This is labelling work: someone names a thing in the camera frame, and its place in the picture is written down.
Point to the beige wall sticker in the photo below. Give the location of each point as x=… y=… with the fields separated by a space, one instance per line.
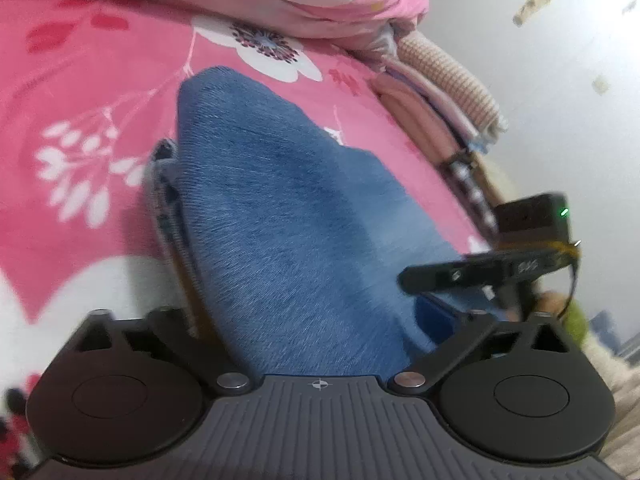
x=534 y=7

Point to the black white striped garment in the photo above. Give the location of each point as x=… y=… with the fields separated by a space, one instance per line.
x=472 y=195

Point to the peach folded garment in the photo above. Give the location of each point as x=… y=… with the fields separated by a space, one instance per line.
x=415 y=115

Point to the pink floral bed sheet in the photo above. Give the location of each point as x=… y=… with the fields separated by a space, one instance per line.
x=100 y=60

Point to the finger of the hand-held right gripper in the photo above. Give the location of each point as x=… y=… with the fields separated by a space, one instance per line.
x=450 y=274

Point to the beige ribbed knit garment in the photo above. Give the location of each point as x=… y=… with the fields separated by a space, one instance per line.
x=450 y=75

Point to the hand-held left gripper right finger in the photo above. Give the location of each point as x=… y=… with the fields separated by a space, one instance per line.
x=435 y=315

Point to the blue denim jeans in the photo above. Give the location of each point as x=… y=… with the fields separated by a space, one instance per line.
x=300 y=210

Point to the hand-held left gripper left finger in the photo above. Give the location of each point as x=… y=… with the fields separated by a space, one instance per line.
x=185 y=340

